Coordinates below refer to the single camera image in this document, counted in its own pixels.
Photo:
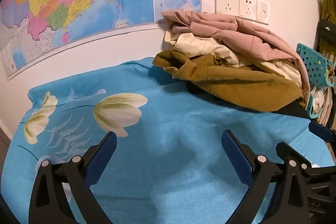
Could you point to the white wall switch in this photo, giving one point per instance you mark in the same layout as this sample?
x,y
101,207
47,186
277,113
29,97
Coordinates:
x,y
262,12

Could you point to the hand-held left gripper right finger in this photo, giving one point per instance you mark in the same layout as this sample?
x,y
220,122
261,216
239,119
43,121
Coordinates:
x,y
236,155

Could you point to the mustard brown garment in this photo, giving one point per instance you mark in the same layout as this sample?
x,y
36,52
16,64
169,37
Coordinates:
x,y
236,82

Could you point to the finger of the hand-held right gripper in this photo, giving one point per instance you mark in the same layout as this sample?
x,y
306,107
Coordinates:
x,y
319,131
290,151

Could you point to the beige cloth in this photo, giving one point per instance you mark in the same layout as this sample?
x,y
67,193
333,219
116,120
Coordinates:
x,y
321,106

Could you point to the blue floral bed sheet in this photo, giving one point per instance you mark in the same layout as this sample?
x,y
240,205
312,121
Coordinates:
x,y
170,134

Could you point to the teal perforated basket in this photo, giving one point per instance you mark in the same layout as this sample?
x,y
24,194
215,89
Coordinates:
x,y
312,64

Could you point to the cream garment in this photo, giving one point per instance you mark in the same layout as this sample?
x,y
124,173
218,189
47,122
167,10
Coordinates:
x,y
199,49

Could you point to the pink garment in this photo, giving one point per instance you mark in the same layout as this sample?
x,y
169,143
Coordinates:
x,y
236,29

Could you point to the yellow-green cloth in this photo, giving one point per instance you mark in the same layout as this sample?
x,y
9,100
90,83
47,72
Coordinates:
x,y
329,8

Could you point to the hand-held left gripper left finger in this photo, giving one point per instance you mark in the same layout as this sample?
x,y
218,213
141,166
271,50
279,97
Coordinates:
x,y
102,161

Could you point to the white wall socket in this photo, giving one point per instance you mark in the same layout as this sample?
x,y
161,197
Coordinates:
x,y
248,7
227,1

